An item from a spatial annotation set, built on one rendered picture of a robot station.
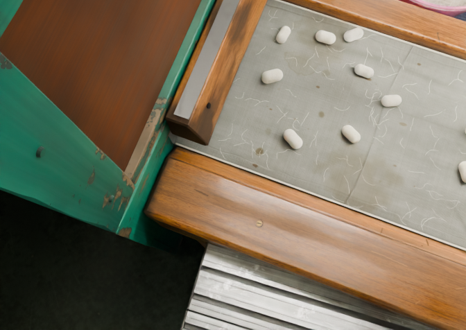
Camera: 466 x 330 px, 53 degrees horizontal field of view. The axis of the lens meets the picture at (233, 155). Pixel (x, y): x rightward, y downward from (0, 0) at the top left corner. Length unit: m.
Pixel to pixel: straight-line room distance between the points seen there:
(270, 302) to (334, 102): 0.33
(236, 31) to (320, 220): 0.30
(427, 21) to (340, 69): 0.16
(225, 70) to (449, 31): 0.38
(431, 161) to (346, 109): 0.15
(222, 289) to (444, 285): 0.33
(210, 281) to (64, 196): 0.39
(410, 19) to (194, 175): 0.43
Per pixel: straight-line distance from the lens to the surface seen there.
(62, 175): 0.41
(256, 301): 0.77
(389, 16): 0.83
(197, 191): 0.69
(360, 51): 0.82
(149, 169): 0.65
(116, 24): 0.44
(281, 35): 0.79
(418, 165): 0.77
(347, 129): 0.74
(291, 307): 0.78
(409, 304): 0.72
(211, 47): 0.66
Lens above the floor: 1.44
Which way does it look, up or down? 75 degrees down
